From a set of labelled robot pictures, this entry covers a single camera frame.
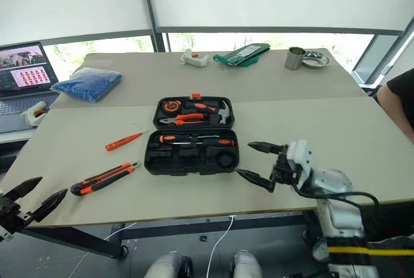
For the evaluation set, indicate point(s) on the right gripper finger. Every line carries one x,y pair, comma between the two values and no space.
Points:
266,147
257,179

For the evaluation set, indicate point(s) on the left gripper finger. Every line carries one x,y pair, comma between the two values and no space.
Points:
50,204
25,187

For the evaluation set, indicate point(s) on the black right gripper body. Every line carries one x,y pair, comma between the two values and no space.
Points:
285,171

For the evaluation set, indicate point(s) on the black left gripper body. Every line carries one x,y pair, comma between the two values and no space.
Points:
12,214

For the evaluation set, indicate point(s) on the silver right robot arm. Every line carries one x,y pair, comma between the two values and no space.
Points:
336,194

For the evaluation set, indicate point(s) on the black plastic tool case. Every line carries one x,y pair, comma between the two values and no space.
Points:
191,161

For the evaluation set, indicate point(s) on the black tape roll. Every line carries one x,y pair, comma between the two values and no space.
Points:
227,161

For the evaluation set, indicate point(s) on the long orange black screwdriver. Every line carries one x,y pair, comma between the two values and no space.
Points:
220,143

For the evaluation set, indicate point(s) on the orange black utility knife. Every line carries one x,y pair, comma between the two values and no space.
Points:
103,179

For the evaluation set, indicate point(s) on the white glue gun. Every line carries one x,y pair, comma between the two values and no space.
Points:
194,59
32,114

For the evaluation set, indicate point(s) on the grey rounded robot leg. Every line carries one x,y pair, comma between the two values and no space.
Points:
247,265
168,266

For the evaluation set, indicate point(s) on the metal cup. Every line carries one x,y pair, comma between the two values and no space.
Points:
294,59

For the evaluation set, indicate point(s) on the orange voltage tester screwdriver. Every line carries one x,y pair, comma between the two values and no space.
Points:
121,142

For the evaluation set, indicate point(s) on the green plastic bag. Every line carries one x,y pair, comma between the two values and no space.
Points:
242,54

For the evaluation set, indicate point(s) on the short orange black screwdriver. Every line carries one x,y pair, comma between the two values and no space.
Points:
168,138

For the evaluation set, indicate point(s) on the round metal dish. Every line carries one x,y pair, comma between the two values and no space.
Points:
318,61

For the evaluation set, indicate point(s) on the orange black tape measure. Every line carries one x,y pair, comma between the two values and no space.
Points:
171,106

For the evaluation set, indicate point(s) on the open laptop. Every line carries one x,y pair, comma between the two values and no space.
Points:
24,77

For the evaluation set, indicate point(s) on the blue plastic bag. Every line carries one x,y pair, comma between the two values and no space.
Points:
87,84

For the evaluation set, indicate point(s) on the person in black shirt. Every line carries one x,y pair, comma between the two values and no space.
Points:
399,97

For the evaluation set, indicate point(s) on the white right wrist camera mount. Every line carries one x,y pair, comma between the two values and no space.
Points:
300,156

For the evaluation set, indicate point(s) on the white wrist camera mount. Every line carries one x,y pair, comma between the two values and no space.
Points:
300,156
4,234

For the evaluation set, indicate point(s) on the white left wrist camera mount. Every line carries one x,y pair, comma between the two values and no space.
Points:
4,234

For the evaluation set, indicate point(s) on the black table frame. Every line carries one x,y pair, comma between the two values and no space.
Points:
181,224

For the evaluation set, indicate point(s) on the dark window frame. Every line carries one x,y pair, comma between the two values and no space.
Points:
155,16

